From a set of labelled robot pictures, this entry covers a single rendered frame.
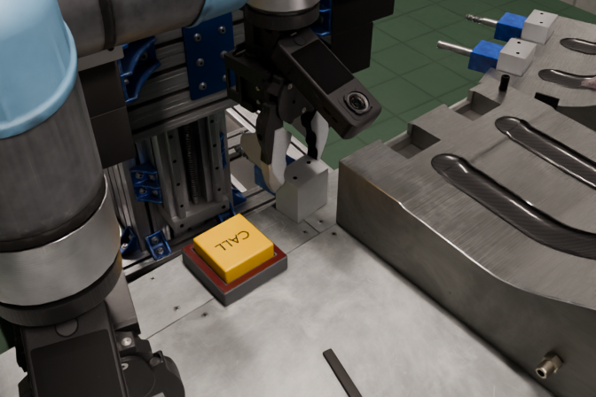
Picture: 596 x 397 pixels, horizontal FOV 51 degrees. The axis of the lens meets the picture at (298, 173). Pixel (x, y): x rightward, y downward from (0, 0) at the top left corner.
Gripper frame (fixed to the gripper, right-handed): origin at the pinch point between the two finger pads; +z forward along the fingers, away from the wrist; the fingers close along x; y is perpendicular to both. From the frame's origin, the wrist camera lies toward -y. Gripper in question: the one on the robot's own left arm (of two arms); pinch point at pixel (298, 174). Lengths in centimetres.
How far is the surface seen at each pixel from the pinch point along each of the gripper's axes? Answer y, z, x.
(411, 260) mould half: -16.2, 1.6, 0.4
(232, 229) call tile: -0.8, 0.8, 10.5
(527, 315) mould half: -28.7, -2.0, 1.6
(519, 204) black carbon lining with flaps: -21.8, -3.6, -8.7
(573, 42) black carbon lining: -8, -1, -50
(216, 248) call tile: -1.7, 0.8, 13.4
